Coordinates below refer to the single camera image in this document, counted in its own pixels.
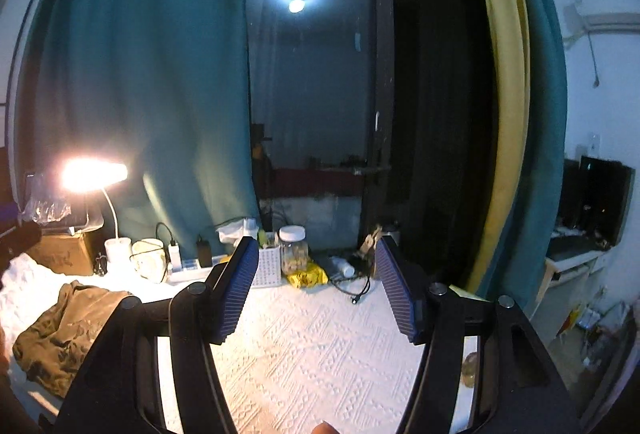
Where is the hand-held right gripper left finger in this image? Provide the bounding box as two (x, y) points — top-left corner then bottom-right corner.
(52, 236), (261, 434)

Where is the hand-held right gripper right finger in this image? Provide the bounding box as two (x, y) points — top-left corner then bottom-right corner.
(374, 235), (583, 434)

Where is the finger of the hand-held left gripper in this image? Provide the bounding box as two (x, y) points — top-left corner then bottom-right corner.
(0, 221), (42, 265)

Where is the olive printed t-shirt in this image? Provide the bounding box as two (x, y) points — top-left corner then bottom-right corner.
(12, 280), (133, 397)

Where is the white knit tissue box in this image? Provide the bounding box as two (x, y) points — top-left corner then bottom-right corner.
(250, 244), (283, 289)

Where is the white folded cloth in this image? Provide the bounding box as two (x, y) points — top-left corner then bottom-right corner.
(0, 253), (73, 345)

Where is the clear plastic bag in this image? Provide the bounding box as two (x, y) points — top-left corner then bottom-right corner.
(20, 174), (103, 235)

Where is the brown cardboard box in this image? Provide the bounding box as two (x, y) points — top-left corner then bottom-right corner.
(27, 231), (103, 277)

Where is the white power strip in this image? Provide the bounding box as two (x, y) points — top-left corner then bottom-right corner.
(167, 254), (231, 285)

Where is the small white bottle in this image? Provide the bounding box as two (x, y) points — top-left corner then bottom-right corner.
(330, 256), (356, 279)

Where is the clear jar white lid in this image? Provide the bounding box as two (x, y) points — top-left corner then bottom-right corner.
(278, 225), (311, 275)

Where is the yellow snack packet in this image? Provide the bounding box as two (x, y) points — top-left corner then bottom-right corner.
(286, 261), (330, 289)

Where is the cream printed mug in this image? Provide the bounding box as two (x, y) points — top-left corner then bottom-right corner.
(131, 238), (168, 283)

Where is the white textured tablecloth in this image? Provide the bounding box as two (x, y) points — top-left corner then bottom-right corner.
(0, 279), (481, 434)

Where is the white lamp base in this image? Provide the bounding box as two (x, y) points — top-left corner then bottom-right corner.
(60, 158), (133, 275)

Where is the white side desk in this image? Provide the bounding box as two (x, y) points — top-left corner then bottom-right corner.
(542, 234), (616, 305)

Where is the dark glass sliding door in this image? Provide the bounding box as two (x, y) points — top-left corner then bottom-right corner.
(242, 0), (501, 255)

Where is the narrow teal curtain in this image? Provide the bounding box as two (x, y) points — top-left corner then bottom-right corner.
(492, 0), (568, 315)

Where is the wide teal curtain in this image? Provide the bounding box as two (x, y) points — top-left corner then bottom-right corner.
(15, 0), (263, 259)

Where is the black monitor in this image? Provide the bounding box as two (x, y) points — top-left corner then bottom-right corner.
(557, 156), (636, 247)

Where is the yellow curtain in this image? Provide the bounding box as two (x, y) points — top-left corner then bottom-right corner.
(457, 0), (531, 299)

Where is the white air conditioner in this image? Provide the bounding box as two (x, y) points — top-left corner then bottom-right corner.
(582, 11), (640, 32)

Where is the black charging cable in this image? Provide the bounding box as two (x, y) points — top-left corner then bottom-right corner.
(327, 254), (373, 305)

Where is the black looped cable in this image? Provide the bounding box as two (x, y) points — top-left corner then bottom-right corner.
(130, 221), (176, 282)

